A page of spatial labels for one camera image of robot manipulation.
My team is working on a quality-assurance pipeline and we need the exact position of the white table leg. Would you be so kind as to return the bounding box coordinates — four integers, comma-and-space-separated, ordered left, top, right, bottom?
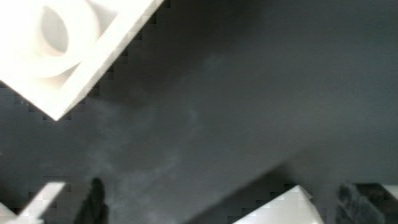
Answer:
0, 182, 65, 224
232, 186, 312, 224

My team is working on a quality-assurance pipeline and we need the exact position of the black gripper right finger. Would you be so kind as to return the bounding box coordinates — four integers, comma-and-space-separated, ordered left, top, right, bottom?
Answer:
335, 183, 398, 224

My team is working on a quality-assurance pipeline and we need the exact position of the white square tabletop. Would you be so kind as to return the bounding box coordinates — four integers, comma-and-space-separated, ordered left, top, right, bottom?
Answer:
0, 0, 165, 119

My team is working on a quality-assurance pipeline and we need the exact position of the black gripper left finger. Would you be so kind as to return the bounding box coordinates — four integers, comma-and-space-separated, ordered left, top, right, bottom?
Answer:
72, 178, 108, 224

